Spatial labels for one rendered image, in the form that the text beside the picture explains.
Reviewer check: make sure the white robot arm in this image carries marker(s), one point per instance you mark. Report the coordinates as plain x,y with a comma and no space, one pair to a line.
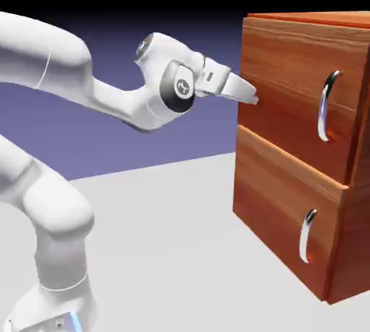
57,72

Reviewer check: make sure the small wooden cabinet door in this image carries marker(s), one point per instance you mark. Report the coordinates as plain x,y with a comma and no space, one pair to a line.
274,202

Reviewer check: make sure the large wooden cabinet door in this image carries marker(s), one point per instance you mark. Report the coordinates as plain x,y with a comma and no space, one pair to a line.
283,78

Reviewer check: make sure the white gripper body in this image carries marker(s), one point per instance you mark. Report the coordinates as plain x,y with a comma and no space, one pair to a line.
238,87

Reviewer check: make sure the reddish wooden cabinet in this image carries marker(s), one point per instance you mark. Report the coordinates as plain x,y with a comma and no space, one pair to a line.
355,222

